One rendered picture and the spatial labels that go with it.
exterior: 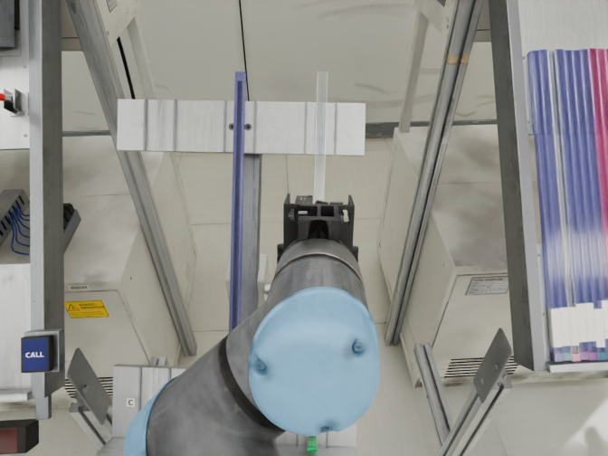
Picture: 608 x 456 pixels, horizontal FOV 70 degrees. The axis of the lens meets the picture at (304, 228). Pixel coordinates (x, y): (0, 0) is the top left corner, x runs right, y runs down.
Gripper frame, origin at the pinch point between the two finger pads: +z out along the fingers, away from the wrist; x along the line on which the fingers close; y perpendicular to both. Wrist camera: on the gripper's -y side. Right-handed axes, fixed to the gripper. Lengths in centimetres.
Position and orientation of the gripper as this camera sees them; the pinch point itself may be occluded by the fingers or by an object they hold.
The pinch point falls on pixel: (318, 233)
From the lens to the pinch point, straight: 57.9
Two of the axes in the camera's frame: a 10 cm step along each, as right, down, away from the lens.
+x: -10.0, -0.3, 0.3
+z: 0.4, -2.8, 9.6
